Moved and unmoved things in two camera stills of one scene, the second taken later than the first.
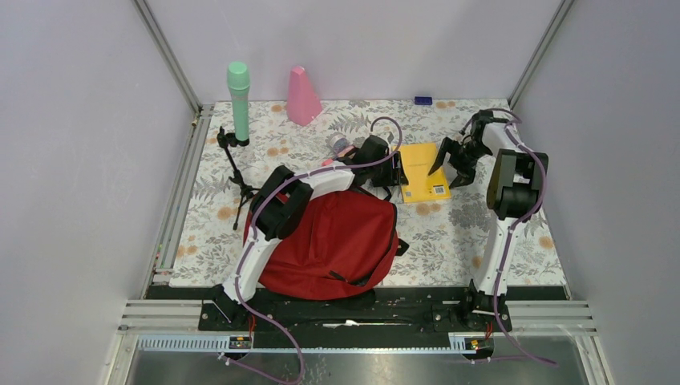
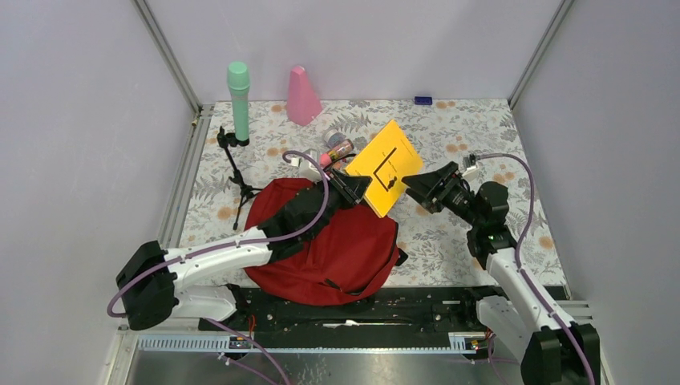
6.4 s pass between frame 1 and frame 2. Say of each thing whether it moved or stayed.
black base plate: stayed
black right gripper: moved
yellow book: moved
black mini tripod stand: stayed
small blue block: stayed
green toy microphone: stayed
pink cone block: stayed
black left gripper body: moved
